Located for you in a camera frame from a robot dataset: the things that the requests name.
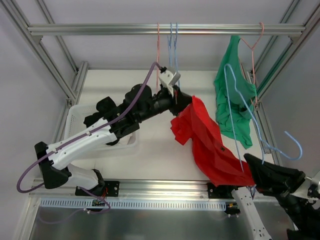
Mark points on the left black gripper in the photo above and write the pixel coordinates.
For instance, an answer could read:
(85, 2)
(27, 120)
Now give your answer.
(176, 100)

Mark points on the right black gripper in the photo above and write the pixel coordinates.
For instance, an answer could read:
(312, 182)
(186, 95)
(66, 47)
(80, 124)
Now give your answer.
(292, 180)

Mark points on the blue hanger with red top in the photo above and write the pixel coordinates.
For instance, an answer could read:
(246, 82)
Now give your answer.
(264, 145)

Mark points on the red tank top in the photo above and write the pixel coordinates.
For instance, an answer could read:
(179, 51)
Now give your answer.
(210, 155)

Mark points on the green tank top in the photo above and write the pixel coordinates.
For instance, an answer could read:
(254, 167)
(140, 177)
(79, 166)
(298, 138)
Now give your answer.
(233, 97)

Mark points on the blue hanger with black top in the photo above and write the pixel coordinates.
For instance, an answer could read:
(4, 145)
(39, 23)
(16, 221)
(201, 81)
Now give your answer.
(175, 46)

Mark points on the white tank top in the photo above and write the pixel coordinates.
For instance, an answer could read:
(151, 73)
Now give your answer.
(126, 140)

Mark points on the pink hanger with green top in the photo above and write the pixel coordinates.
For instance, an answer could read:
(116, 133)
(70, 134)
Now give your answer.
(252, 48)

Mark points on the light blue hanger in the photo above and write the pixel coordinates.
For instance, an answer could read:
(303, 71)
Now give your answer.
(169, 44)

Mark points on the black tank top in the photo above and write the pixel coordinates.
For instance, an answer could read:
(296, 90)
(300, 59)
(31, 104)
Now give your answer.
(104, 110)

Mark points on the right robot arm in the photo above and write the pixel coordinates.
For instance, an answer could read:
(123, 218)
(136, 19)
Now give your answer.
(292, 215)

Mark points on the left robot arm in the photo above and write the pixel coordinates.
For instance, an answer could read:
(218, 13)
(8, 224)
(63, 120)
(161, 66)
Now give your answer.
(106, 126)

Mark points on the white plastic basket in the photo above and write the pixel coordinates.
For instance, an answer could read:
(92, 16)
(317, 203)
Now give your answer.
(75, 124)

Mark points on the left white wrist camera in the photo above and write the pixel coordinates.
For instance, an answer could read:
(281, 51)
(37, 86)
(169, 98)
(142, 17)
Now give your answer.
(168, 77)

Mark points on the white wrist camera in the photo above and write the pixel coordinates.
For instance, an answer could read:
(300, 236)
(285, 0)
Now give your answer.
(168, 77)
(311, 187)

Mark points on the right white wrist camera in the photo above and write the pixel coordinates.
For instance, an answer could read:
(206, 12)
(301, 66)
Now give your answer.
(311, 187)

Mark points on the white slotted cable duct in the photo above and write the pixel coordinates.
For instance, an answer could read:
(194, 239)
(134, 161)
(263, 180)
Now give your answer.
(134, 204)

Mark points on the aluminium frame right posts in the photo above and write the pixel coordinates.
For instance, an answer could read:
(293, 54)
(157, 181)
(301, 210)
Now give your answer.
(288, 80)

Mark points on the aluminium frame posts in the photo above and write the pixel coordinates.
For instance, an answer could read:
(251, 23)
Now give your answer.
(288, 80)
(21, 24)

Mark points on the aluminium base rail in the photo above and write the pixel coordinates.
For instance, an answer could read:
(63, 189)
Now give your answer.
(137, 189)

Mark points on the aluminium frame left posts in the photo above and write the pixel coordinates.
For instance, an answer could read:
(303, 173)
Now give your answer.
(21, 24)

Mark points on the aluminium hanging rail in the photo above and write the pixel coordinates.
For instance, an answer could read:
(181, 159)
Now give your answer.
(125, 29)

